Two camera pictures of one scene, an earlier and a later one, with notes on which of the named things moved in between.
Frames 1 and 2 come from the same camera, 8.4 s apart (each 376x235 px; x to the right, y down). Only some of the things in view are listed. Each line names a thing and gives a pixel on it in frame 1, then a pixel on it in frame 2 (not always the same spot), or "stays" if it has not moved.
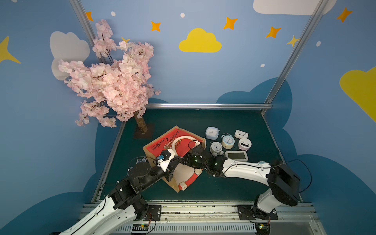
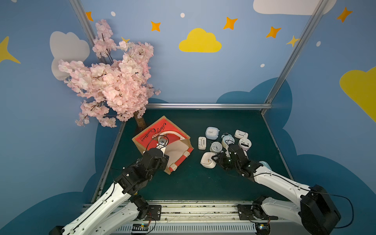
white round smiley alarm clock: x=244 y=144 stays
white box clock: x=240 y=134 stays
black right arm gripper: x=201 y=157 to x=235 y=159
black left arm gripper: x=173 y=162 to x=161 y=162
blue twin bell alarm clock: x=227 y=141 stays
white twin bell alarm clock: x=215 y=149 stays
